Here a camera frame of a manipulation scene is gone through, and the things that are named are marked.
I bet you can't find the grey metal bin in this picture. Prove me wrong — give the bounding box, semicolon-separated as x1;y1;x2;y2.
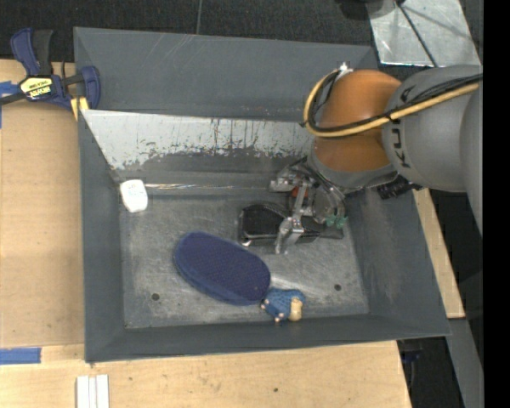
72;26;452;363

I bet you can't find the white rounded soap bar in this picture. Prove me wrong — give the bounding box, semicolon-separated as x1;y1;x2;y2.
119;178;150;213

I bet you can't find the blue oval glasses case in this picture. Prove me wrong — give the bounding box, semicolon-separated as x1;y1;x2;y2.
172;230;273;307

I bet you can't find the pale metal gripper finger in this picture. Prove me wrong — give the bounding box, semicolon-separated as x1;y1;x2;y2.
288;216;306;245
275;218;293;255

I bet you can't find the brown cardboard board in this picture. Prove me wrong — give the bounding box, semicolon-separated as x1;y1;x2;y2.
0;107;88;350

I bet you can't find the blue and tan toy animal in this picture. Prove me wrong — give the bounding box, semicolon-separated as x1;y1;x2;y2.
260;287;306;324

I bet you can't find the black rectangular case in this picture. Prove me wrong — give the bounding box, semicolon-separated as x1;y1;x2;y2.
237;202;346;247

